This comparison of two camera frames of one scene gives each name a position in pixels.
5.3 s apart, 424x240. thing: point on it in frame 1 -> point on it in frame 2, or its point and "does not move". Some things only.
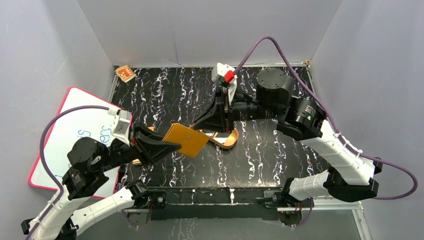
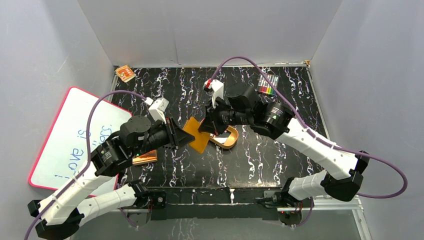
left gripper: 134,141 -> 171,133
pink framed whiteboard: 96,124 does not move
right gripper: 217,118 does not move
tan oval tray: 225,140 does not move
